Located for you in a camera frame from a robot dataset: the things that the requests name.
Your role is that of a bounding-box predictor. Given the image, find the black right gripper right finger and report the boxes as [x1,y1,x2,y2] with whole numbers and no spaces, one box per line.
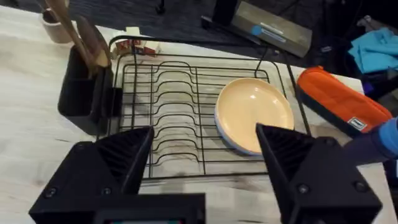
[255,123,383,224]

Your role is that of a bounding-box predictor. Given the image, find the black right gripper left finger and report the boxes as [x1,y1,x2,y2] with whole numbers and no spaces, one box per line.
[29,126,155,224]

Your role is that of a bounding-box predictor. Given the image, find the peach round plate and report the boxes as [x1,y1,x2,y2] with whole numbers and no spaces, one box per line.
[214,77,295,155]

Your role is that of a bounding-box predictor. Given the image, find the black cutlery holder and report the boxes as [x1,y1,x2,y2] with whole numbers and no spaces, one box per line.
[57,45,124,136]

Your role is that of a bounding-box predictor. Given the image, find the orange zip bag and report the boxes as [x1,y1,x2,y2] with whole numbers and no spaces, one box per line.
[295,65,394,138]

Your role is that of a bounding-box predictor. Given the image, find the broad wooden spatula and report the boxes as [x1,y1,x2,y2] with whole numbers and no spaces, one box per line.
[75,14,112,68]

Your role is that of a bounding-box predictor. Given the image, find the small printed toy blocks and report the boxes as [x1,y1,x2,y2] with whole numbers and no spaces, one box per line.
[113,26,161,57]

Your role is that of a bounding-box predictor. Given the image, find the round wooden cup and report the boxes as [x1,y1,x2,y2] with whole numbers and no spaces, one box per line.
[39,8,75,45]

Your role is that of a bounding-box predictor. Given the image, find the blue cloth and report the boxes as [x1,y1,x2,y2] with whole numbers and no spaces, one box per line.
[348,27,398,75]

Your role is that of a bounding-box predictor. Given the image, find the long wooden utensil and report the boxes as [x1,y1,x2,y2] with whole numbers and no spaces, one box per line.
[45,0,96,77]

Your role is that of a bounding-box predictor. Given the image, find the grey box with blue label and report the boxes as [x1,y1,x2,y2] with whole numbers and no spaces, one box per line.
[231,1,313,58]

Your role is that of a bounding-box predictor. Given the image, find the black wire dish rack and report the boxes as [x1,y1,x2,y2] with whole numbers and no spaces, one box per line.
[107,34,312,181]

